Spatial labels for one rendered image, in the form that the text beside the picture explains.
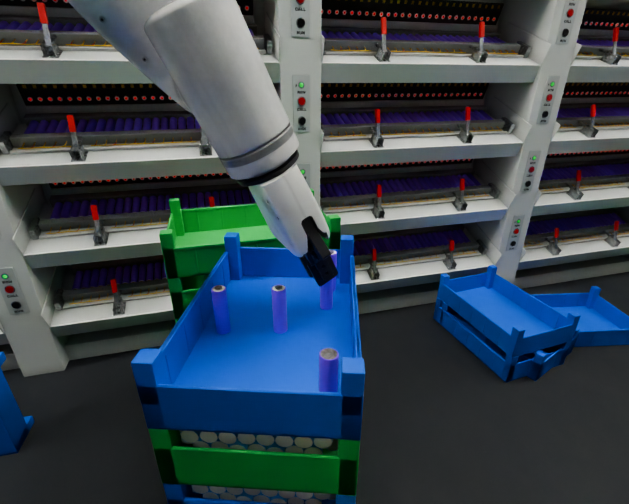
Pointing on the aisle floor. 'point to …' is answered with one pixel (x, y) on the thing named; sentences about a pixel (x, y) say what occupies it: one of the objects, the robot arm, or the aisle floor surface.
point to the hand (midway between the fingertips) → (318, 264)
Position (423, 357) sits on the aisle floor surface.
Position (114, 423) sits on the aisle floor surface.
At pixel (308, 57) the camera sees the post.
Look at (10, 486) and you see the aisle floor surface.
